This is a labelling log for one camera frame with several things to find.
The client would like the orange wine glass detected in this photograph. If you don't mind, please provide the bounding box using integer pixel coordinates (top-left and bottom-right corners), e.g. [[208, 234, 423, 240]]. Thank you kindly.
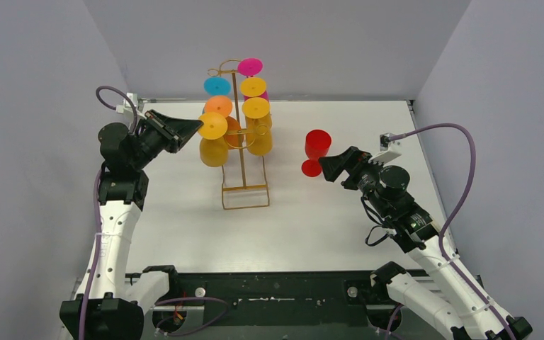
[[198, 95, 243, 149]]

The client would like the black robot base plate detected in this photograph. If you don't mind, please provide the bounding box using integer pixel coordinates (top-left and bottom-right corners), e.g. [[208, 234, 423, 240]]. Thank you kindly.
[[146, 271, 397, 334]]

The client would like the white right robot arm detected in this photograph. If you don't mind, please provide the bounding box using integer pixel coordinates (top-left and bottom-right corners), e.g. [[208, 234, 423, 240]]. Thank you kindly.
[[319, 147, 533, 339]]

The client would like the gold wire glass rack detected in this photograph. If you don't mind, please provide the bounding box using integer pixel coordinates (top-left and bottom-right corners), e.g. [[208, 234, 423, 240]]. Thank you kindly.
[[208, 59, 271, 211]]

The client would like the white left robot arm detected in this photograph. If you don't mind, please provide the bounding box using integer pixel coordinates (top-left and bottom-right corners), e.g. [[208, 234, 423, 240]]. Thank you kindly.
[[59, 110, 203, 339]]

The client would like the blue wine glass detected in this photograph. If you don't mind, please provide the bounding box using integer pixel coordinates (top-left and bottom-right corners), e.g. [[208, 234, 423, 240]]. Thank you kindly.
[[203, 76, 232, 96]]

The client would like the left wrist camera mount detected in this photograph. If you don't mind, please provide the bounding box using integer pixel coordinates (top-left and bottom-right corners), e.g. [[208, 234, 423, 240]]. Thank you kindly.
[[115, 93, 140, 120]]

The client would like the red wine glass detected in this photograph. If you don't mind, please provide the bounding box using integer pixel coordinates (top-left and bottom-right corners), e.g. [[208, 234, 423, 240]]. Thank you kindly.
[[301, 129, 332, 177]]

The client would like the magenta wine glass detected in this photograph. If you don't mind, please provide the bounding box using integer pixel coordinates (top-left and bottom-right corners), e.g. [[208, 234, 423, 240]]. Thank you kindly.
[[237, 58, 268, 100]]

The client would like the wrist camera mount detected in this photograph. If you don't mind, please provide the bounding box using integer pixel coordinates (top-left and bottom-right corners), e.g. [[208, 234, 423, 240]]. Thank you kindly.
[[115, 93, 140, 120], [368, 133, 402, 166]]

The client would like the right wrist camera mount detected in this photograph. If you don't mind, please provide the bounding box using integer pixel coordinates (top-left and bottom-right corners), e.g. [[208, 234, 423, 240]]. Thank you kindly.
[[368, 133, 402, 166]]

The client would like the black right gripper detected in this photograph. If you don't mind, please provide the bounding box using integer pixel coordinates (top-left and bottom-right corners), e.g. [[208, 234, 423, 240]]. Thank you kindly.
[[319, 145, 394, 217]]

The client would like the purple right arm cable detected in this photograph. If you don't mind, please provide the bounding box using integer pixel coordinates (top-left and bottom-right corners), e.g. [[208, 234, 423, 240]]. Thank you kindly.
[[387, 123, 519, 340]]

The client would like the yellow wine glass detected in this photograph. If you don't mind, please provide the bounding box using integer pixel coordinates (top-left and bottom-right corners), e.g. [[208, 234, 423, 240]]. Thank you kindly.
[[198, 112, 229, 167], [242, 97, 273, 156], [239, 76, 267, 98]]

